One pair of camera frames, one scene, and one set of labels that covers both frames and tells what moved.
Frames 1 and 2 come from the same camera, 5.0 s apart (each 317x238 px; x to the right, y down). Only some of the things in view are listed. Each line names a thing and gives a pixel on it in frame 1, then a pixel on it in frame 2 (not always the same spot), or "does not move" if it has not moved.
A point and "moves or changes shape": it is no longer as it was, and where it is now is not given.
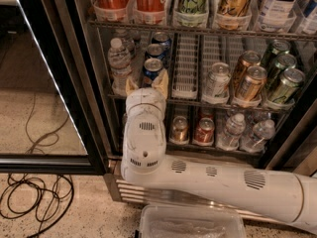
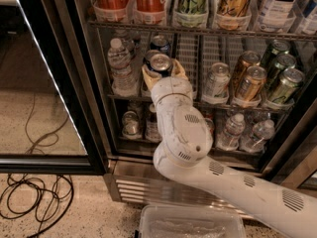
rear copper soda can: (248, 59) does not move
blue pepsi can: (151, 70) moves or changes shape
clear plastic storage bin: (189, 221) does not move
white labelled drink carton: (280, 1) does not move
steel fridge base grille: (126, 191) does not move
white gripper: (146, 98) → (171, 87)
